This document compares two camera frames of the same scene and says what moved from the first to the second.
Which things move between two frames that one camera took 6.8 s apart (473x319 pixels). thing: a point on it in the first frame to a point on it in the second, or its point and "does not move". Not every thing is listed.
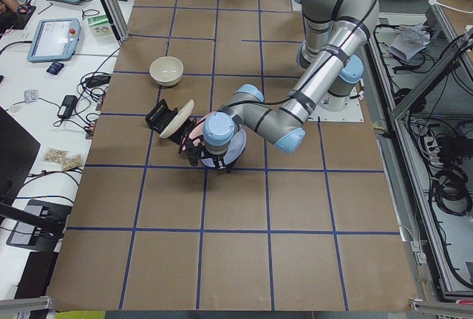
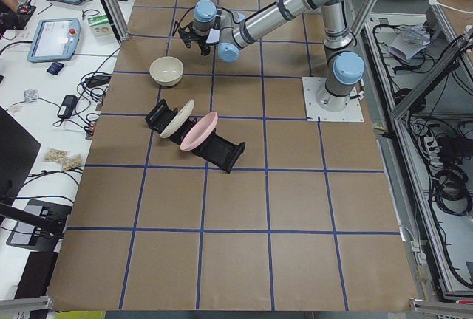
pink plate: (198, 130) does not move
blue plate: (236, 148) to (213, 36)
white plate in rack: (179, 120) does not move
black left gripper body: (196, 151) to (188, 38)
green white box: (100, 25) does not move
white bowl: (166, 70) does not move
